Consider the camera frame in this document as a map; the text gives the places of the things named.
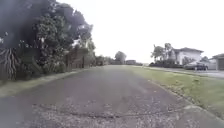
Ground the round distant tree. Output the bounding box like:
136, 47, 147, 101
114, 50, 128, 65

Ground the distant building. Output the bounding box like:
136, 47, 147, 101
125, 59, 137, 66

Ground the grey asphalt road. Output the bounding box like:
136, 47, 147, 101
0, 64, 224, 128

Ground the brown wooden fence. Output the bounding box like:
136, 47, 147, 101
64, 49, 98, 70

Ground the cluster of trees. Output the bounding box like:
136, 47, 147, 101
150, 42, 175, 64

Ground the low dark hedge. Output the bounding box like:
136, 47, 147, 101
148, 59, 185, 69

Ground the group of tall leafy trees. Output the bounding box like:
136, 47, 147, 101
0, 0, 98, 82

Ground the white house with dark roof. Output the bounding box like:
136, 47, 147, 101
171, 47, 205, 66

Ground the dark car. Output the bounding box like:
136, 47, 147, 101
183, 61, 210, 71

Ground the wide grass lawn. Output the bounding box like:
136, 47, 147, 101
128, 65, 224, 119

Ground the narrow grass strip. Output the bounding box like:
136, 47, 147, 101
0, 67, 91, 98

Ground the pale side road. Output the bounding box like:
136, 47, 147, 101
146, 66, 224, 80

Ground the low building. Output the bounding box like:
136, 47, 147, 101
211, 53, 224, 71

